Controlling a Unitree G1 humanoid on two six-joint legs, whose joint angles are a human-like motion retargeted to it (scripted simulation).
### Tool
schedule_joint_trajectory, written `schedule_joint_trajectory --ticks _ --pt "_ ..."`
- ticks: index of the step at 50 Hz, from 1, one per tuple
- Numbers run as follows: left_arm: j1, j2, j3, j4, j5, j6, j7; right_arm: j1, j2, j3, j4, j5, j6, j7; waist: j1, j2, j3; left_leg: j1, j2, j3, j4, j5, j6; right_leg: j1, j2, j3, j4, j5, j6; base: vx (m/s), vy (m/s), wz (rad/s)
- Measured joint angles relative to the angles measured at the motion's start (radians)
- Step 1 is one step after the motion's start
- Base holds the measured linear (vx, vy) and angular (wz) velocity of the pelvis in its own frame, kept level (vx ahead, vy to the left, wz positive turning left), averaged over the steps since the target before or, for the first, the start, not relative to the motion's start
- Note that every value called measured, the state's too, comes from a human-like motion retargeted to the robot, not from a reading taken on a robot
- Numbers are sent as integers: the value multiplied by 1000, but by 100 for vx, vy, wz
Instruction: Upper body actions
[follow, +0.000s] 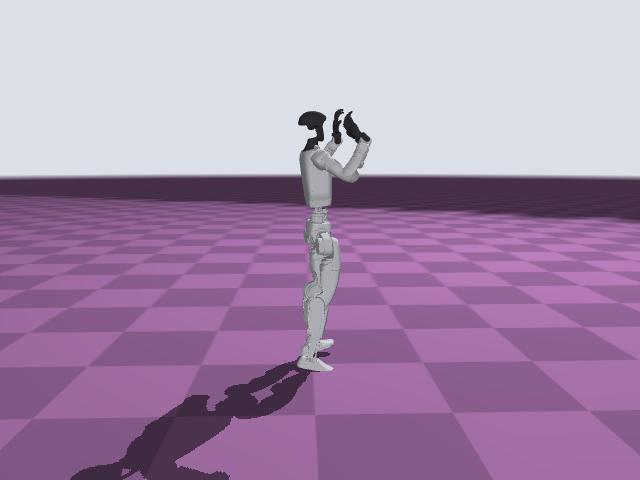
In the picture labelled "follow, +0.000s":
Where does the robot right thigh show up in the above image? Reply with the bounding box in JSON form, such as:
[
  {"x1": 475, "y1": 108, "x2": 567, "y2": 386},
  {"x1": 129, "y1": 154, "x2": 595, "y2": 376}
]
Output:
[{"x1": 308, "y1": 231, "x2": 341, "y2": 309}]

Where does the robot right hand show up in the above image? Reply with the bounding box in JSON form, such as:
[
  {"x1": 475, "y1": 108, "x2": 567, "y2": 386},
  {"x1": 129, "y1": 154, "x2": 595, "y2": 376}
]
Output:
[{"x1": 343, "y1": 111, "x2": 370, "y2": 143}]

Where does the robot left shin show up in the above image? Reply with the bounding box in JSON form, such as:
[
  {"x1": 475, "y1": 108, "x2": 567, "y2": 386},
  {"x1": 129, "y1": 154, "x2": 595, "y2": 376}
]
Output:
[{"x1": 303, "y1": 283, "x2": 309, "y2": 343}]

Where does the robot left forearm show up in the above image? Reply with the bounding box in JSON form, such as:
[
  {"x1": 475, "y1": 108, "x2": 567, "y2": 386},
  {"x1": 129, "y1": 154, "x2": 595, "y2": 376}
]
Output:
[{"x1": 324, "y1": 136, "x2": 343, "y2": 156}]

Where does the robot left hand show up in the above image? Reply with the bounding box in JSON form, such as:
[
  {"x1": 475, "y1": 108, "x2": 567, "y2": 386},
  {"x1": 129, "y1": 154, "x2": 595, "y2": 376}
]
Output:
[{"x1": 332, "y1": 109, "x2": 344, "y2": 144}]

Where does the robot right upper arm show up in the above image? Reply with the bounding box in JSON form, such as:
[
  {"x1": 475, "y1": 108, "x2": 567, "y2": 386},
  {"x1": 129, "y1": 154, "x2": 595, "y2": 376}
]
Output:
[{"x1": 310, "y1": 151, "x2": 359, "y2": 183}]

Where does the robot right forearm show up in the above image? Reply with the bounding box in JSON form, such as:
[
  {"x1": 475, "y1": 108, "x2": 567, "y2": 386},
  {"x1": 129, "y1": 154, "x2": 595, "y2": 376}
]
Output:
[{"x1": 343, "y1": 136, "x2": 372, "y2": 176}]

